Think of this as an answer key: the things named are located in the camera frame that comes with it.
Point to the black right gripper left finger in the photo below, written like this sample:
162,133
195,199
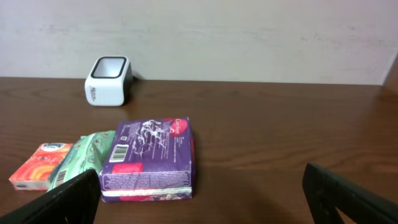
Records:
75,201

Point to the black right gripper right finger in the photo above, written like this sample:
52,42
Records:
328,193

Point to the green wet wipes pack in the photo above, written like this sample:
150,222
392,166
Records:
89,152

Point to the purple Carefree pad pack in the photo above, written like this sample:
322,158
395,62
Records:
150,160

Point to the white barcode scanner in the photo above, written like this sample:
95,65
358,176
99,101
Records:
109,81

